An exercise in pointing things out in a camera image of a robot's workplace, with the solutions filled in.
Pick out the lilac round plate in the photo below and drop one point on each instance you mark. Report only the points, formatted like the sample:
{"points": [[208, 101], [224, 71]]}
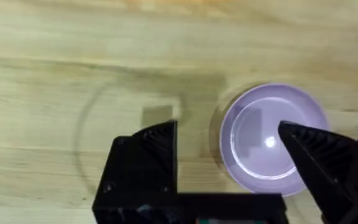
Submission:
{"points": [[256, 143]]}

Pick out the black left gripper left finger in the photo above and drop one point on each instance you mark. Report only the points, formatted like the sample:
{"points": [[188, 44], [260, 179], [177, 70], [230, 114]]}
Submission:
{"points": [[141, 168]]}

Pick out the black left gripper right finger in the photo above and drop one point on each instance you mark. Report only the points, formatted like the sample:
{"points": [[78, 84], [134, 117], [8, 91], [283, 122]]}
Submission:
{"points": [[331, 171]]}

